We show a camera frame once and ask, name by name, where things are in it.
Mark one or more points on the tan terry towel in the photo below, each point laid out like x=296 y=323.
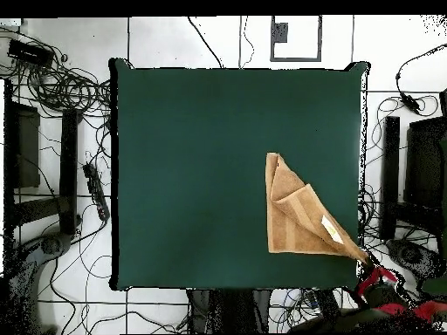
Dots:
x=290 y=223

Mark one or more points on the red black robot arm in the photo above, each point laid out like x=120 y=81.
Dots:
x=429 y=310

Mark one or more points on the black flat panel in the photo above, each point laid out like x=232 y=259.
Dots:
x=28 y=146
x=424 y=164

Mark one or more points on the black grey stand base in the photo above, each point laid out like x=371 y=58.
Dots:
x=52 y=246
x=410 y=254

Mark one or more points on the black power strip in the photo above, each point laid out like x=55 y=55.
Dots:
x=96 y=190
x=328 y=303

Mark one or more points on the green object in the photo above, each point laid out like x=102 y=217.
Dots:
x=434 y=287

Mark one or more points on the dark green table cloth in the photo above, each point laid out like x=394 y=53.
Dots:
x=192 y=174

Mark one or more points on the dark grey square plate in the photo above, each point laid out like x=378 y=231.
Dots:
x=280 y=32

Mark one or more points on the black box device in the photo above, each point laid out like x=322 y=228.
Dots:
x=29 y=53

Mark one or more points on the black long post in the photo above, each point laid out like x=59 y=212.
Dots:
x=391 y=174
x=68 y=167

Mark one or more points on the black stand frame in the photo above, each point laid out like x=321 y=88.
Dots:
x=230 y=310

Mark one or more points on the grey square floor frame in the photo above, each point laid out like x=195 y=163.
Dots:
x=318 y=38

